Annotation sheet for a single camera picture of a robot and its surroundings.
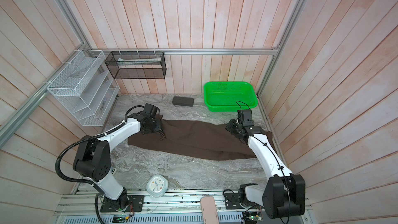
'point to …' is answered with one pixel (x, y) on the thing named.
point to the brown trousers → (192, 139)
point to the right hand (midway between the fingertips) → (229, 125)
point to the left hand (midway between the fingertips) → (157, 130)
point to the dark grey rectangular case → (183, 101)
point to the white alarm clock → (157, 185)
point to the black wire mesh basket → (137, 65)
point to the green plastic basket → (229, 96)
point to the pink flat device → (209, 210)
